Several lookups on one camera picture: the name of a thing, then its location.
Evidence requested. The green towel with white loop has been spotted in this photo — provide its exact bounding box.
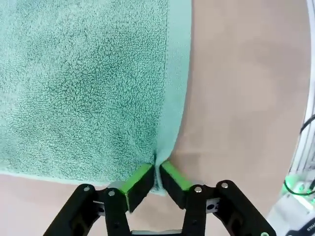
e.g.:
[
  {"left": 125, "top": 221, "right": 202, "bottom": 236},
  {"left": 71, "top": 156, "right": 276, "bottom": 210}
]
[{"left": 0, "top": 0, "right": 192, "bottom": 197}]

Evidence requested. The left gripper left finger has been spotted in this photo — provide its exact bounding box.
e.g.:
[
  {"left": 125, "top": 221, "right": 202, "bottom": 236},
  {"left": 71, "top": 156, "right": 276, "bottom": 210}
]
[{"left": 43, "top": 163, "right": 156, "bottom": 236}]

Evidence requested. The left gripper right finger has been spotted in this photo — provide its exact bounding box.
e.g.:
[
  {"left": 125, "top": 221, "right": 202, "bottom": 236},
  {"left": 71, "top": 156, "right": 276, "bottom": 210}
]
[{"left": 159, "top": 161, "right": 278, "bottom": 236}]

